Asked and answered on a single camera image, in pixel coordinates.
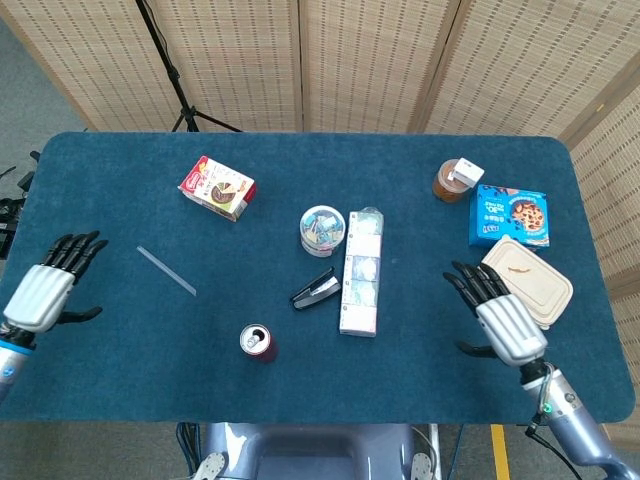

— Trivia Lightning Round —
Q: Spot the wrapped tissue pack bundle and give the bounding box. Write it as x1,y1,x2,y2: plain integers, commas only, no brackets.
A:
338,207,385,338

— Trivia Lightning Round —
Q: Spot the blue cookie box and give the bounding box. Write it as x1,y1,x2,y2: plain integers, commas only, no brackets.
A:
468,184,551,250

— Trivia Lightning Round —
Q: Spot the red soda can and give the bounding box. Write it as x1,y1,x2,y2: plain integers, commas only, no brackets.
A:
239,323,279,364

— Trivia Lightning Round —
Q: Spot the clear plastic straw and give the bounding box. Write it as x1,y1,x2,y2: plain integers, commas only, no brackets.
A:
136,245,197,297

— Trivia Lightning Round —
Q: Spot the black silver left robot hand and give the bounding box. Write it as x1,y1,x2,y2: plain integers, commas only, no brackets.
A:
2,230,109,335

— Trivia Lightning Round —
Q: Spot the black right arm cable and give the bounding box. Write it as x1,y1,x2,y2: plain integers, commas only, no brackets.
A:
525,412,584,480

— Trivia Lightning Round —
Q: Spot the black tripod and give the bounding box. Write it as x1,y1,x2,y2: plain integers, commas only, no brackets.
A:
134,0,244,133

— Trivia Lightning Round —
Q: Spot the red white cake box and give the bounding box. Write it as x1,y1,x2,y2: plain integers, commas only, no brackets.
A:
177,155,258,223

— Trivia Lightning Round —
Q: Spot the small white cardboard box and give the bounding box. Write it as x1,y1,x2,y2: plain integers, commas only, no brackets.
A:
447,157,486,189

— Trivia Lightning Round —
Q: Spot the clear jar of binder clips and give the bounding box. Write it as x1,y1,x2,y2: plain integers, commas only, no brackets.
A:
299,205,347,258

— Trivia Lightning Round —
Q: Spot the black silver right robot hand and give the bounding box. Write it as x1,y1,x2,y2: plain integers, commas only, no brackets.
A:
443,260,549,369

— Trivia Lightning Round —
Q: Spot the black equipment pile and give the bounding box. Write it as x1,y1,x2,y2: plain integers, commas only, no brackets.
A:
0,149,41,259

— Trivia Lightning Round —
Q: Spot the black stapler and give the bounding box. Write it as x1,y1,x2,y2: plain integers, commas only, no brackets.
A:
290,266,342,312

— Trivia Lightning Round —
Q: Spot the beige lidded lunch box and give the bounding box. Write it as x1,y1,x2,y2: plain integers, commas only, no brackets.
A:
481,235,575,331

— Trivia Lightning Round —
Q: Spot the clear jar of rubber bands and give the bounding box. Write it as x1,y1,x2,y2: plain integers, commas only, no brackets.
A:
431,159,474,205

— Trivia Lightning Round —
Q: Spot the black cable bundle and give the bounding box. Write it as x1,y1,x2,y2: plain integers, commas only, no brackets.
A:
174,422,202,480

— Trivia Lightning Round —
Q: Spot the blue-grey robot torso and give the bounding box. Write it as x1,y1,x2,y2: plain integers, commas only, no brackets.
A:
192,422,441,480

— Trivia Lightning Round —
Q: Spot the blue table cloth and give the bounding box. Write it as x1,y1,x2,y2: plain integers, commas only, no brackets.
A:
0,131,636,426

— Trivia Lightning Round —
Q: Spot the bamboo folding screen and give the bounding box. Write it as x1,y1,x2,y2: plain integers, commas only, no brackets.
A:
0,0,640,436

